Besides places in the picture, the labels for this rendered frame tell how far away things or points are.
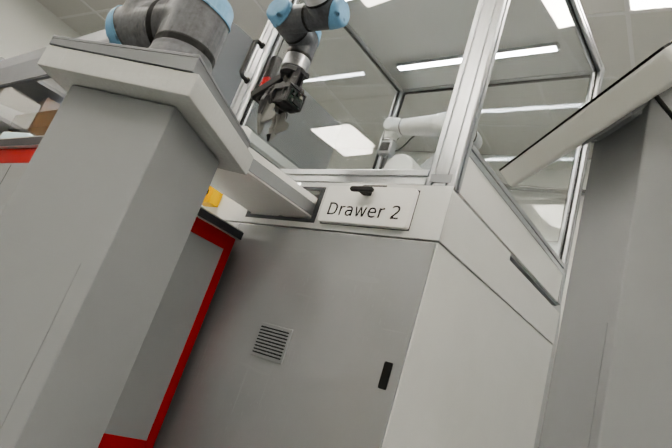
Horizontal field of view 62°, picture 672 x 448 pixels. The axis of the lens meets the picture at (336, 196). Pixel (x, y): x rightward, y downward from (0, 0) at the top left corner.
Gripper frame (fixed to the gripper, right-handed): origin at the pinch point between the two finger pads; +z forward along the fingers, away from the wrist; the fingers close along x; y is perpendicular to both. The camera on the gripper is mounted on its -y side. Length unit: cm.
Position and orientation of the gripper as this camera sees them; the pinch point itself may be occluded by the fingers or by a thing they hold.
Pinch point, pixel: (263, 133)
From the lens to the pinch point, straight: 154.7
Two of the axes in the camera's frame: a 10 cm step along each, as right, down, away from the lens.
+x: 5.6, 4.4, 7.0
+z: -3.1, 9.0, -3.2
